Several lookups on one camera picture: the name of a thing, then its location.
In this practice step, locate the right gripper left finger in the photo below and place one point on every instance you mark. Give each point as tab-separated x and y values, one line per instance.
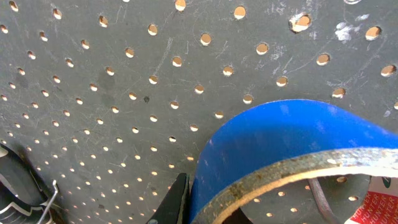
175	205

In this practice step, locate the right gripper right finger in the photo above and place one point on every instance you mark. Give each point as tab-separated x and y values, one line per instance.
237	217

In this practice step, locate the roll of blue tape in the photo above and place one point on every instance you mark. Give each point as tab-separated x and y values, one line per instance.
280	133

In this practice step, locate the pliers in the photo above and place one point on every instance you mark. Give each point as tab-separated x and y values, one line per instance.
15	180

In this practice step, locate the black pegboard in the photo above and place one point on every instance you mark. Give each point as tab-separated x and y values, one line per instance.
124	77

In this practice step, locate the metal hook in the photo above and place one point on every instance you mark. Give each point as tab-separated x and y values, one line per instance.
318	199
49	202

